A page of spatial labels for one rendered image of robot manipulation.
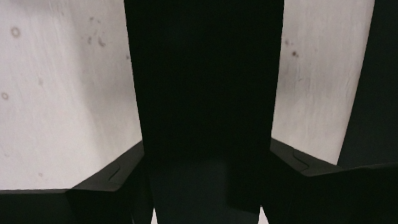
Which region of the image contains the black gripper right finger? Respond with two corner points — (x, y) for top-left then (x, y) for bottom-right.
(261, 137), (398, 224)

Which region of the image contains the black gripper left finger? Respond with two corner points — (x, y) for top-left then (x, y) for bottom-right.
(0, 140), (154, 224)

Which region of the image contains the black rectangular panel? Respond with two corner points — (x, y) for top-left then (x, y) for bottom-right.
(337, 0), (398, 169)

